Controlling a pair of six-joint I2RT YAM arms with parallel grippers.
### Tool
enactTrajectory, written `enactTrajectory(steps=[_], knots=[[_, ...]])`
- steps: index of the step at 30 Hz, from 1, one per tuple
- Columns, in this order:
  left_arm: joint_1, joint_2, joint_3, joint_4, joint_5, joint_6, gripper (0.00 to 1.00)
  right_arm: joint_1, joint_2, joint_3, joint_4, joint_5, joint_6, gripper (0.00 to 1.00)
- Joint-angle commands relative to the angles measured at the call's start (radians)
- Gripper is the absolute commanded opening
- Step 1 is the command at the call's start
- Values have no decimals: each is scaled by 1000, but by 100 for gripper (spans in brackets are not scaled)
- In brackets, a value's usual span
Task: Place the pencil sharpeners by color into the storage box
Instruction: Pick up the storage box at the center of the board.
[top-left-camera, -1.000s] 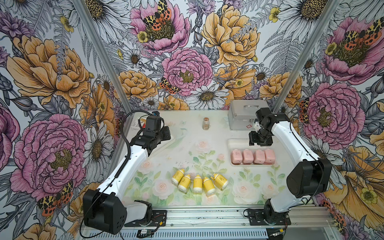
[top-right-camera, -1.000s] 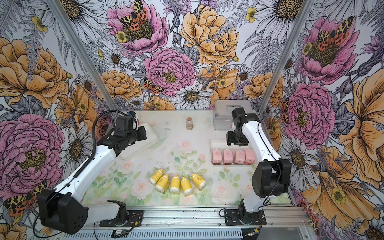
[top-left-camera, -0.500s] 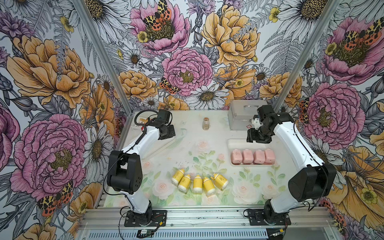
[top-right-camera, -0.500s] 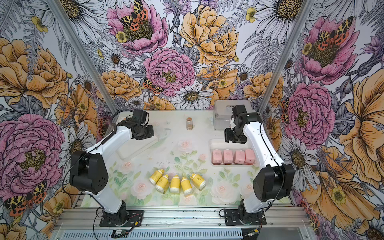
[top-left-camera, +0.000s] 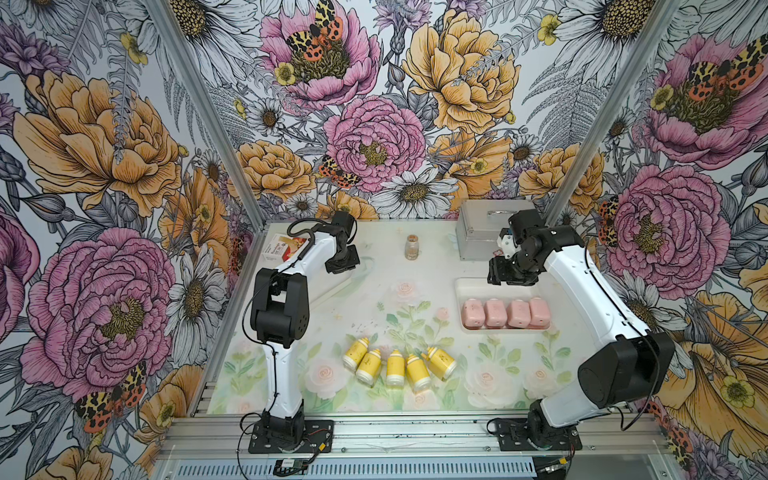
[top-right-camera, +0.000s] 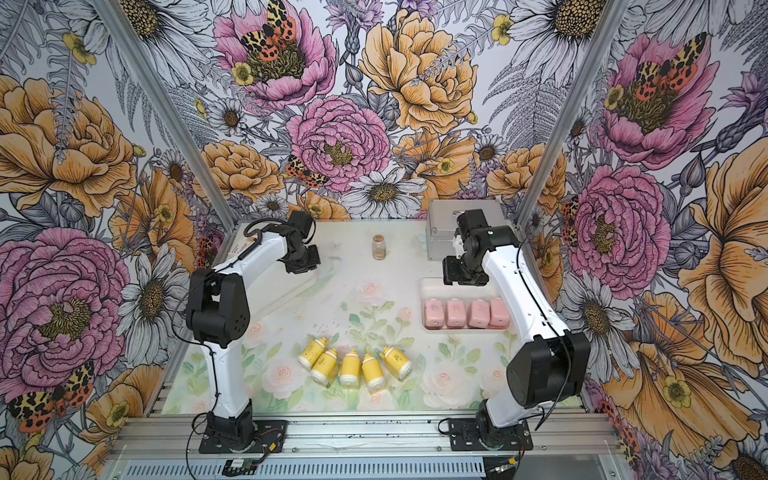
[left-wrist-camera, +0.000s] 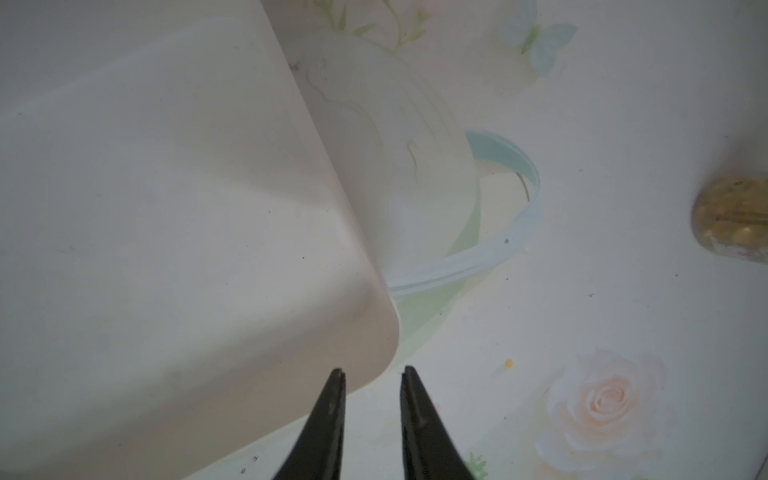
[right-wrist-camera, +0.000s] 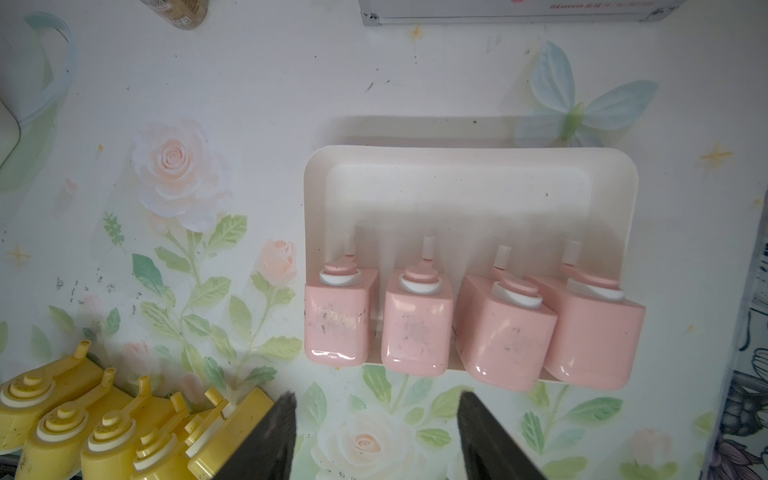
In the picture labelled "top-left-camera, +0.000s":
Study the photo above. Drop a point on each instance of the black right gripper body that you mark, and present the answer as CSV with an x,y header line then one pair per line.
x,y
518,270

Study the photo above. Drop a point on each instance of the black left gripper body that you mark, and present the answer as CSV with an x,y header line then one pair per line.
x,y
344,260

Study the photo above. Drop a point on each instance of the pink pencil sharpener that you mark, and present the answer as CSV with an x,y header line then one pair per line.
x,y
496,316
518,314
540,314
473,314

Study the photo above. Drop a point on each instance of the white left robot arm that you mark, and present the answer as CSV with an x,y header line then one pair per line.
x,y
280,316

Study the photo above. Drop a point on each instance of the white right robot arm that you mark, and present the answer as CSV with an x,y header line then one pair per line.
x,y
628,362

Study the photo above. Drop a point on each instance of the white left storage tray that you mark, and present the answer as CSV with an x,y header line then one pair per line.
x,y
332,296

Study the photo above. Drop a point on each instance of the white storage tray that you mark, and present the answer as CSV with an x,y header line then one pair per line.
x,y
477,288
332,296

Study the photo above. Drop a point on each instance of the white right storage tray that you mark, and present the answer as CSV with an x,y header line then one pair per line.
x,y
477,288

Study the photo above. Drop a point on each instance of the silver aluminium first aid case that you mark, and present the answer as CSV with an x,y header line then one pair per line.
x,y
483,227

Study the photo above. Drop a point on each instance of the red object behind left gripper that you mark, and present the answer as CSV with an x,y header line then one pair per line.
x,y
280,248

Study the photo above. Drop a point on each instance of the small clear glass bottle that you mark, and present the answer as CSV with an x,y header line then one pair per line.
x,y
412,247

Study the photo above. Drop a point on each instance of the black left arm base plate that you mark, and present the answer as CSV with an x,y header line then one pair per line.
x,y
278,435

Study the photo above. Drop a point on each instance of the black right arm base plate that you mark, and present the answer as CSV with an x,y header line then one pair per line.
x,y
521,435

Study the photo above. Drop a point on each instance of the aluminium front rail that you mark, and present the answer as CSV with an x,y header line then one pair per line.
x,y
409,434

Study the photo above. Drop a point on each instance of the white vented cable duct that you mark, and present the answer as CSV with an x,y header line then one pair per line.
x,y
366,468

